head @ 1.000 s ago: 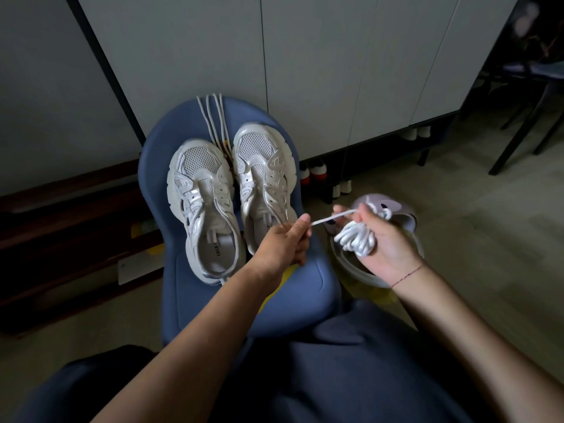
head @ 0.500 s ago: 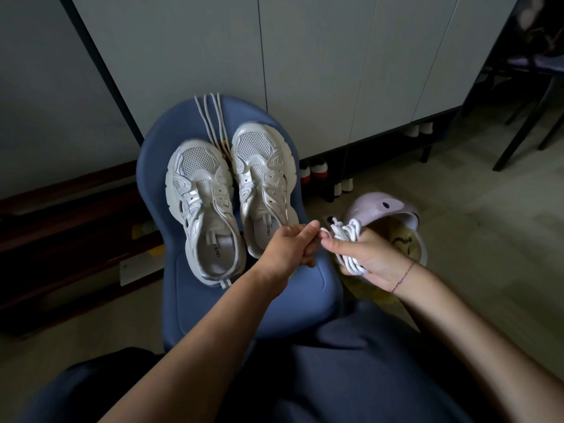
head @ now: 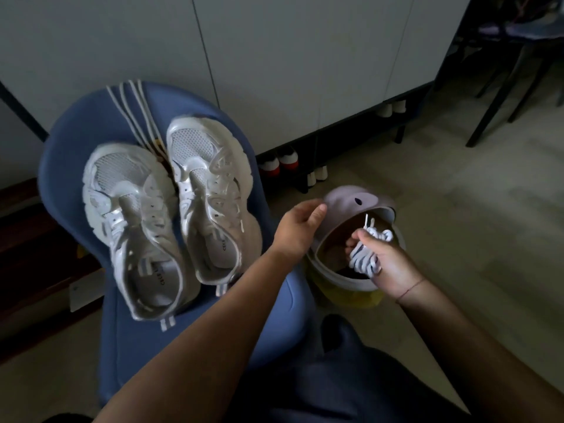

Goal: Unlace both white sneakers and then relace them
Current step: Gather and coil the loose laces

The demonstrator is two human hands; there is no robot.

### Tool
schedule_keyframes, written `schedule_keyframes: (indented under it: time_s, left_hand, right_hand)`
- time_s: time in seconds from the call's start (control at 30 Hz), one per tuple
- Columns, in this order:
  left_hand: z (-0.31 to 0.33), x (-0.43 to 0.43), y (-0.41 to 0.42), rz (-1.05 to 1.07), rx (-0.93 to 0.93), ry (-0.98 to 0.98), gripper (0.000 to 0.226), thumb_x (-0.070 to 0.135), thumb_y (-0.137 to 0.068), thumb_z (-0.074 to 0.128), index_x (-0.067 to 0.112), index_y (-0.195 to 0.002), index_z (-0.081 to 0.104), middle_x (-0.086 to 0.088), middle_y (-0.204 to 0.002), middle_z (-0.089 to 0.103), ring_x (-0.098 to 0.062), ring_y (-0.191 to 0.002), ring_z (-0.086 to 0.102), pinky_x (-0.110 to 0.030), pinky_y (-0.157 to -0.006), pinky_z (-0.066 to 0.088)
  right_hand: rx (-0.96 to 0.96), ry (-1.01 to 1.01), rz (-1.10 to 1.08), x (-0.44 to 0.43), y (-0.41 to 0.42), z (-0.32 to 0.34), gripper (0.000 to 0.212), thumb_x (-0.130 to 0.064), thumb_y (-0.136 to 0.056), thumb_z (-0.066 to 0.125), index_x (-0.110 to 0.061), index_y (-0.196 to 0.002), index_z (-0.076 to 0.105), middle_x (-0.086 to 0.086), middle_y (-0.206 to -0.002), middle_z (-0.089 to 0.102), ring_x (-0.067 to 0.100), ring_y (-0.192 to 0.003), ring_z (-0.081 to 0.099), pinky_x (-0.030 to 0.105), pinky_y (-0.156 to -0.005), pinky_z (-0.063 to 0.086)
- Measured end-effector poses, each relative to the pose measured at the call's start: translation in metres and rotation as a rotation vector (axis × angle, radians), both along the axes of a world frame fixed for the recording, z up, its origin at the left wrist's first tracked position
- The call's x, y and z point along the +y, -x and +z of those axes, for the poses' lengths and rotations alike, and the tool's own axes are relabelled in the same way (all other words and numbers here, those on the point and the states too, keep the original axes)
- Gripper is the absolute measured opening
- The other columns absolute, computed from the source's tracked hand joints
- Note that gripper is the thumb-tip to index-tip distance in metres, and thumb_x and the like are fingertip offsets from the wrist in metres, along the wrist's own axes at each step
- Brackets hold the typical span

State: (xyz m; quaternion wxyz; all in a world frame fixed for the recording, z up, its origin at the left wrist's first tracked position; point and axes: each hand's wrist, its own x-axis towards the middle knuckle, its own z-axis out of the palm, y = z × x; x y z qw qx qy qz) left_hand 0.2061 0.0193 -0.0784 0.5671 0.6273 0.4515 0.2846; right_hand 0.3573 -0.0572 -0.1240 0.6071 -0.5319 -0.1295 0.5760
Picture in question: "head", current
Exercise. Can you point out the person's right hand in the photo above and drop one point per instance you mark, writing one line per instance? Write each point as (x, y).
(394, 268)

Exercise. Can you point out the person's left hand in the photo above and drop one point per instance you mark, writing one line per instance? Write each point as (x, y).
(296, 231)

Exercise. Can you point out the person's right thumb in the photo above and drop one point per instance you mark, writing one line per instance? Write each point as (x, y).
(366, 238)

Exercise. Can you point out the person's left thumb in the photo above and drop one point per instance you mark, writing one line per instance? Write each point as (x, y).
(318, 214)

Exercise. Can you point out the white shoelaces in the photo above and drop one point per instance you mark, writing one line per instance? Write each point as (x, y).
(365, 262)

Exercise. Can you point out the pale pink bin lid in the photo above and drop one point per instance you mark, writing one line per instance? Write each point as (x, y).
(348, 201)

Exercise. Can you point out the person's left forearm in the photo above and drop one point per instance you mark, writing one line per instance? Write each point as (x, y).
(207, 343)

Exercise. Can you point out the person's right forearm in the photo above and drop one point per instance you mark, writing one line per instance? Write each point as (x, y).
(476, 352)

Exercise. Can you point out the white shoe pair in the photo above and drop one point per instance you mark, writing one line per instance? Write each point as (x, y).
(317, 175)
(391, 108)

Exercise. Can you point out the white trash bin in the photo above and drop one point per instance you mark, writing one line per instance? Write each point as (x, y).
(328, 270)

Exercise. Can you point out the yellow bin bag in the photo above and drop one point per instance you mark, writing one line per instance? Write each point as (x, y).
(348, 297)

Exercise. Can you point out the red and white shoe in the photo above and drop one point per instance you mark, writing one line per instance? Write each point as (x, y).
(289, 159)
(270, 167)

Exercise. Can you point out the white mesh sneaker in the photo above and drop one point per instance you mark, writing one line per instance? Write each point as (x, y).
(211, 198)
(132, 233)

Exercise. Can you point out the person's dark trouser leg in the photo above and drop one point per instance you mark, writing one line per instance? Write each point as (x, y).
(352, 383)

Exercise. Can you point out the white cabinet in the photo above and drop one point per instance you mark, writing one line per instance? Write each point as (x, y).
(286, 61)

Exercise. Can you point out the black chair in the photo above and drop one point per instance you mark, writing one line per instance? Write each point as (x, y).
(511, 61)

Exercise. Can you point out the blue chair with white stripes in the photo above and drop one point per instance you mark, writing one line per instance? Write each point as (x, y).
(75, 140)

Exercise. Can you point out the dark wooden ledge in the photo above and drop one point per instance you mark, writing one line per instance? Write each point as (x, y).
(31, 268)

